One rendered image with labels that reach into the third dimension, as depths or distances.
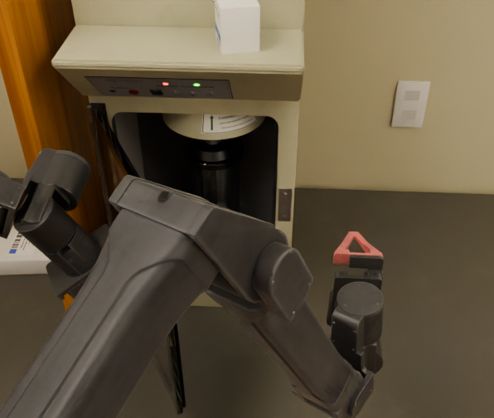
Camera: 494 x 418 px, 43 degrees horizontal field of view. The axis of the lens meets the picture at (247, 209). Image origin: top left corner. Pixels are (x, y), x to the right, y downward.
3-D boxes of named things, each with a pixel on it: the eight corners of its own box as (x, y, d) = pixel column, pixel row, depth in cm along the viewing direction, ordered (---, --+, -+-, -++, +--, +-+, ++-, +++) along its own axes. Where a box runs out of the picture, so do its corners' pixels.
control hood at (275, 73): (84, 88, 95) (73, 23, 89) (301, 94, 93) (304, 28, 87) (63, 128, 86) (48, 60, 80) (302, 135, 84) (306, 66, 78)
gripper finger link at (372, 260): (378, 221, 93) (385, 265, 86) (372, 257, 97) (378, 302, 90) (331, 220, 93) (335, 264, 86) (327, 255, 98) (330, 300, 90)
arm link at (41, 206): (1, 229, 76) (37, 224, 74) (21, 184, 80) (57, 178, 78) (36, 260, 81) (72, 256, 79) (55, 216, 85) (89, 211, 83)
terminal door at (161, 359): (127, 289, 120) (94, 104, 95) (183, 418, 99) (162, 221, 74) (123, 291, 120) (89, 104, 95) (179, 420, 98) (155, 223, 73)
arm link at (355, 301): (293, 391, 81) (352, 423, 77) (287, 332, 74) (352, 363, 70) (338, 329, 89) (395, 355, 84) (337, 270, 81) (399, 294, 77)
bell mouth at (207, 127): (171, 86, 115) (168, 58, 112) (268, 89, 114) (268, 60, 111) (153, 138, 101) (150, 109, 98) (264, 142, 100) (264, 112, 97)
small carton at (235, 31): (215, 38, 85) (214, -6, 81) (253, 36, 85) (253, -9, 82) (220, 54, 81) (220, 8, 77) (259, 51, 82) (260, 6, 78)
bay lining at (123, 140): (157, 196, 139) (140, 44, 116) (276, 201, 137) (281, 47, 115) (136, 275, 120) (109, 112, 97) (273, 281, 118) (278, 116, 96)
